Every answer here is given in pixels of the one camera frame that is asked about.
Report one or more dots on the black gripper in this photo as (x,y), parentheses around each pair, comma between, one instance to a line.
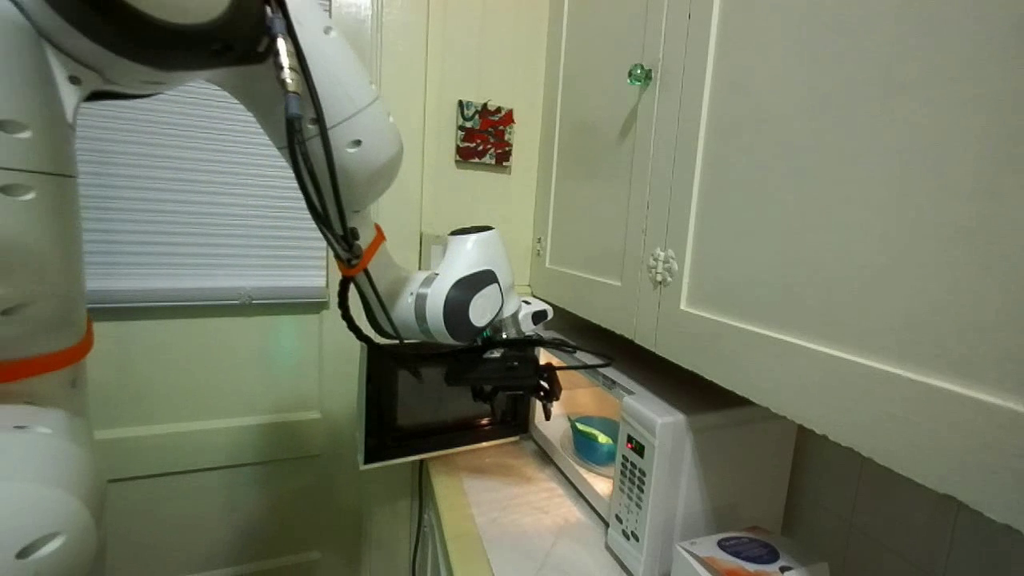
(512,368)

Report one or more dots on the blue bowl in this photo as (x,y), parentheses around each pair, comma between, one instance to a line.
(595,444)

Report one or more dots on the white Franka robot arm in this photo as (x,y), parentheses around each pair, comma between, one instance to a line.
(354,130)

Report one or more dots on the microwave door with dark window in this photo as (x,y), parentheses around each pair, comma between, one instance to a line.
(418,410)

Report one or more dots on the white microwave oven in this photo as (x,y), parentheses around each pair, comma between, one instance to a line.
(724,460)

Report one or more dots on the white cabinet latch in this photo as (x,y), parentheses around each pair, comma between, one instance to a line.
(661,267)

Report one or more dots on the cream cabinet door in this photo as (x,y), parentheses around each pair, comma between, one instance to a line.
(592,160)
(853,213)

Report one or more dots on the white box with blue circle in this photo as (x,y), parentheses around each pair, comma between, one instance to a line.
(747,552)

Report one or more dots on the green cabinet knob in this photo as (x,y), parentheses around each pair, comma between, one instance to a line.
(636,74)

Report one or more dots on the large white window blind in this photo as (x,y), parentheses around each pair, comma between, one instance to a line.
(193,203)

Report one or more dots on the red framed wall picture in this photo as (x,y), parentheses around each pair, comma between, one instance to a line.
(485,133)

